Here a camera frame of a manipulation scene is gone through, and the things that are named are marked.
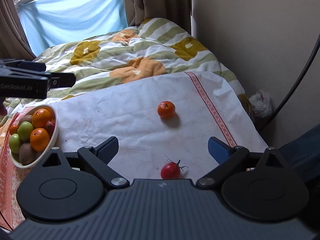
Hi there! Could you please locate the small orange tomato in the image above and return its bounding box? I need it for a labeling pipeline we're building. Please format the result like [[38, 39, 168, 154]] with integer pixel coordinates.
[[9, 124, 18, 135]]

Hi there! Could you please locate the dark red stemmed tomato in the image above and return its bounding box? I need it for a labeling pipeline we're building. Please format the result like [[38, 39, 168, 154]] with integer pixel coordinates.
[[160, 156, 188, 180]]

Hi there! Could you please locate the green apple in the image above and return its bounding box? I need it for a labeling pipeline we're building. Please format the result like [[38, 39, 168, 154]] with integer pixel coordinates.
[[17, 121, 34, 141], [9, 133, 22, 154]]

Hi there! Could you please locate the brown kiwi fruit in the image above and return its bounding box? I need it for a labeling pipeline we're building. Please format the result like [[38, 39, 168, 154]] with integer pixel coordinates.
[[19, 143, 37, 165]]

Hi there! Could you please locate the orange-red tomato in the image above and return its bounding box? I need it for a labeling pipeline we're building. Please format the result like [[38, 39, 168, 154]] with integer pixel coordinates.
[[157, 101, 176, 119]]

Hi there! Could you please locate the person left hand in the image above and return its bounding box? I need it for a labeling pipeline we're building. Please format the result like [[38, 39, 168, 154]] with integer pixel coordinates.
[[0, 104, 8, 116]]

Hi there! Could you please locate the brown left curtain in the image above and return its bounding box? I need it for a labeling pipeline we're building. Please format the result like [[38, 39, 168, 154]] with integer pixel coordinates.
[[0, 0, 36, 61]]

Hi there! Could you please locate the brown curtain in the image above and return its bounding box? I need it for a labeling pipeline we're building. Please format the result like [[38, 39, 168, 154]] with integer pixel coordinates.
[[123, 0, 191, 33], [0, 0, 36, 61]]

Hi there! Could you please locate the cream yellow oval bowl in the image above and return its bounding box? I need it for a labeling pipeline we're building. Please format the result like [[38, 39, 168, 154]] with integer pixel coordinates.
[[8, 105, 59, 169]]

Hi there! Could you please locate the brown kiwi in bowl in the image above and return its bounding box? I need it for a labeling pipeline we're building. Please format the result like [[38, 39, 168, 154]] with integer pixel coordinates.
[[18, 114, 33, 126]]

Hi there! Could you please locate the orange fruit back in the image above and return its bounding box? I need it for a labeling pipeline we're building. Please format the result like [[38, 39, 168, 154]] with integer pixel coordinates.
[[32, 108, 53, 128]]

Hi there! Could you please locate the orange fruit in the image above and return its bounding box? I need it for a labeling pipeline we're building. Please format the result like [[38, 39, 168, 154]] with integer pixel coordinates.
[[30, 128, 50, 152], [32, 108, 53, 128]]

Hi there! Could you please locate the green apple in bowl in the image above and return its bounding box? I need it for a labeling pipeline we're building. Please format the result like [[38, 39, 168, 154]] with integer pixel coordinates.
[[17, 121, 34, 141]]

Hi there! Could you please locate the orange fruit front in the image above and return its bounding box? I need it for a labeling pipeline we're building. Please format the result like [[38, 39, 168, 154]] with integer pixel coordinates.
[[30, 128, 50, 152]]

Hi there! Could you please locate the white plastic bag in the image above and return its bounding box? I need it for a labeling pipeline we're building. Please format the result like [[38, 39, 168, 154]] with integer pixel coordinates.
[[249, 90, 273, 118]]

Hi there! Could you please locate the white pink-trimmed cloth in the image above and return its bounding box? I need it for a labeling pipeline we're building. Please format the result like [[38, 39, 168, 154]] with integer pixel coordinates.
[[0, 71, 269, 231]]

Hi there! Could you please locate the light blue window cloth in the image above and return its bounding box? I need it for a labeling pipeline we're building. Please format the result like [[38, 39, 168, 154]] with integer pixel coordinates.
[[18, 0, 127, 56]]

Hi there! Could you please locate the floral striped quilt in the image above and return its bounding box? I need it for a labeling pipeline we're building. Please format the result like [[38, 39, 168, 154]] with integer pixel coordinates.
[[0, 17, 247, 128]]

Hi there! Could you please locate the brown right curtain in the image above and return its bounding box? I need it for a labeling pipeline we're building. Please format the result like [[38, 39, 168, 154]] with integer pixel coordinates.
[[123, 0, 191, 33]]

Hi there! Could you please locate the black cable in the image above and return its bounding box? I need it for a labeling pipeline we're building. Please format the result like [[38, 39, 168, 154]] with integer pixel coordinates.
[[265, 33, 320, 124]]

